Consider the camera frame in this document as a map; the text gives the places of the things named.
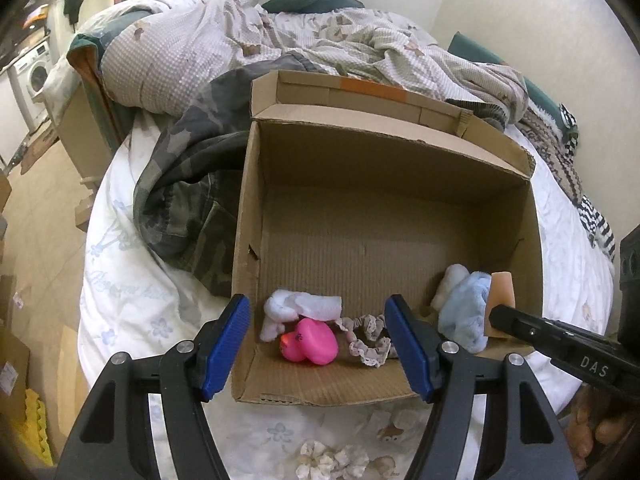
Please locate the patterned knitted blanket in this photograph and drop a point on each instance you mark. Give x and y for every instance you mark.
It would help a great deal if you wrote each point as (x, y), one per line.
(555, 150)

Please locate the camouflage garment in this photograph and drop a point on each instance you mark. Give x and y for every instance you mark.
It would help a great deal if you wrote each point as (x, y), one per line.
(190, 175)

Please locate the black and white striped cloth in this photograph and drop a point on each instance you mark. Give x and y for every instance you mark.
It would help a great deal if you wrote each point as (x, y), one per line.
(597, 225)

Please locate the yellow foam mat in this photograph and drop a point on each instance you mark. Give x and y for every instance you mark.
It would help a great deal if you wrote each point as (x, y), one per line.
(35, 425)

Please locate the green cushion with orange edge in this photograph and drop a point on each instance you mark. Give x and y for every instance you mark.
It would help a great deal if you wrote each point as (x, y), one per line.
(100, 100)

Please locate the beige lace scrunchie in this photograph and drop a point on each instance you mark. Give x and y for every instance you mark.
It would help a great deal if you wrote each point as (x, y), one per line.
(367, 350)

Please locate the white washing machine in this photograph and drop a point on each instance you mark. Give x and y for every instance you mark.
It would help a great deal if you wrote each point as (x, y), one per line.
(35, 72)

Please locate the small white sock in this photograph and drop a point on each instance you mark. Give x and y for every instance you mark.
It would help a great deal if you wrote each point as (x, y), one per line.
(290, 307)

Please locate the teal pillow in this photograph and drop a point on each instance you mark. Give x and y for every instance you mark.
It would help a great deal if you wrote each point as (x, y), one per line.
(537, 95)

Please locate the brown cardboard box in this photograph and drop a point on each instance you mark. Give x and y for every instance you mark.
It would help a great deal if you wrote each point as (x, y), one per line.
(350, 240)

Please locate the flat cardboard boxes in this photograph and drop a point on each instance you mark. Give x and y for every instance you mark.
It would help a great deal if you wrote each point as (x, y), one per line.
(12, 370)

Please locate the cream floral scrunchie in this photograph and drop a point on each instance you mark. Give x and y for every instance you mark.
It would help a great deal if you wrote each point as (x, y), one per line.
(330, 460)

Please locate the brown floor mat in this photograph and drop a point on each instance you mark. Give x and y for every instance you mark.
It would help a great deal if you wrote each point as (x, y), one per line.
(42, 142)

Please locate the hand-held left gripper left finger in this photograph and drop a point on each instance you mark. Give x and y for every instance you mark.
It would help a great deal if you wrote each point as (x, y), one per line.
(227, 345)

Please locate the white floral pillow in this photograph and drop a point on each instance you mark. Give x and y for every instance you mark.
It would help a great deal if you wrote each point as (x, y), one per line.
(57, 77)

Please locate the white fluffy sock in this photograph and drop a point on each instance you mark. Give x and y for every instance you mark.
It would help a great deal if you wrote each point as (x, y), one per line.
(450, 282)

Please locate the waffle duvet with bear print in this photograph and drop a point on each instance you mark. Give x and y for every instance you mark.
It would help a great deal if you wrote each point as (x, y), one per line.
(190, 50)

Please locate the peach foam piece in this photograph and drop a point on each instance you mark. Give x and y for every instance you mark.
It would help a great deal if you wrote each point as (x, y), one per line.
(500, 290)

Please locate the white floral bed sheet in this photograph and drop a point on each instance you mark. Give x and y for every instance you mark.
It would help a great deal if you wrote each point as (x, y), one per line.
(130, 300)

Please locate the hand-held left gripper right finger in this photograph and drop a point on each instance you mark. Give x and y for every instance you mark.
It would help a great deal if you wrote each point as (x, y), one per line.
(410, 345)

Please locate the small cardboard box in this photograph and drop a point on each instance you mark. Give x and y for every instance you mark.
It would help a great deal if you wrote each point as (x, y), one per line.
(82, 212)

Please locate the white cabinet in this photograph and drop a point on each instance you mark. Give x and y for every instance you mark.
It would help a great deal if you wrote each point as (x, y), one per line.
(10, 110)

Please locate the pink rubber duck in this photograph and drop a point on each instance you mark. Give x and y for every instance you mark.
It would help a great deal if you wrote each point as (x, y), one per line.
(312, 342)

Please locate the person's right hand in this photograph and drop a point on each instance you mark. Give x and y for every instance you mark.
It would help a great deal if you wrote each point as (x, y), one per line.
(610, 430)

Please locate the light blue fluffy sock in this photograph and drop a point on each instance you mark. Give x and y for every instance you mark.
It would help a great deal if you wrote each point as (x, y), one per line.
(465, 310)

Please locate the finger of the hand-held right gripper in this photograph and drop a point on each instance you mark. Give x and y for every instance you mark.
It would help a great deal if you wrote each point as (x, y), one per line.
(550, 342)

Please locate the beige bed frame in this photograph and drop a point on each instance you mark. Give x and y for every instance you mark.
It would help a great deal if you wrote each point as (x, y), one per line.
(80, 130)

